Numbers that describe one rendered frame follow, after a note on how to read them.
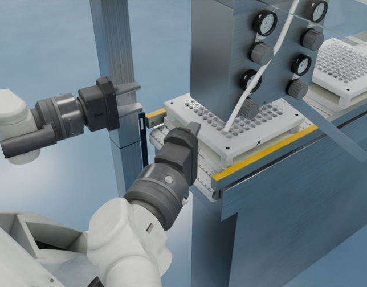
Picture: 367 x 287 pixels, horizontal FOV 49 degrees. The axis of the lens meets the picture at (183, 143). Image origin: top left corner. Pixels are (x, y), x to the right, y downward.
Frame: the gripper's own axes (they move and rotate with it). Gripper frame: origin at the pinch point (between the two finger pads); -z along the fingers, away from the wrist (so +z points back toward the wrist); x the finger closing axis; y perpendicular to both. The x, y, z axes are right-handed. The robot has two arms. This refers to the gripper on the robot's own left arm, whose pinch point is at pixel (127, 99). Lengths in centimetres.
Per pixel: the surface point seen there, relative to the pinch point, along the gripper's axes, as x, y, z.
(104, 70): -2.3, -10.0, 1.5
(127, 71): -2.2, -7.5, -3.3
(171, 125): 13.2, -3.1, -11.6
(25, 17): 99, -319, -12
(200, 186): 16.8, 15.8, -9.6
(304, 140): 13.5, 16.7, -37.3
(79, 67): 99, -203, -30
